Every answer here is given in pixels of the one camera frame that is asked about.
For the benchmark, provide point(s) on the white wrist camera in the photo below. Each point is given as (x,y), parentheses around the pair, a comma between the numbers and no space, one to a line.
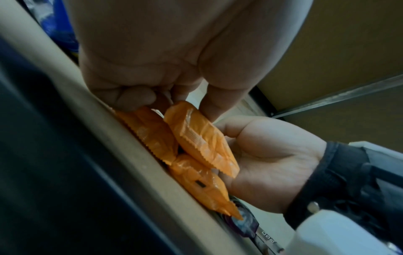
(340,236)

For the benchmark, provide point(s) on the grey metal rail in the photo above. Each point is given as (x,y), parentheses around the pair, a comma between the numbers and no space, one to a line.
(340,96)

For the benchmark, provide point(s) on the orange snack packet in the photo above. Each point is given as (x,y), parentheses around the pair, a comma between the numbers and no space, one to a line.
(151,132)
(198,137)
(204,184)

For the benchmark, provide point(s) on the person's left hand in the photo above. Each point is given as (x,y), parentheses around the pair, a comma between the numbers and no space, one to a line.
(163,37)

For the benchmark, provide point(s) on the person's right hand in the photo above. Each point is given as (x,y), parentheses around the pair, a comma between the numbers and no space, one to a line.
(270,161)

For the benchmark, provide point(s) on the blue snack bag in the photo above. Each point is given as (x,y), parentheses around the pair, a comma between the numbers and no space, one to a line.
(59,27)

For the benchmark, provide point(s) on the purple snack packet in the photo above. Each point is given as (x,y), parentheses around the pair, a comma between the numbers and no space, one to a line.
(245,221)

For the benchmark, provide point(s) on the brown cardboard panel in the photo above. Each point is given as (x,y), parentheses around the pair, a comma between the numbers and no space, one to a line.
(343,47)

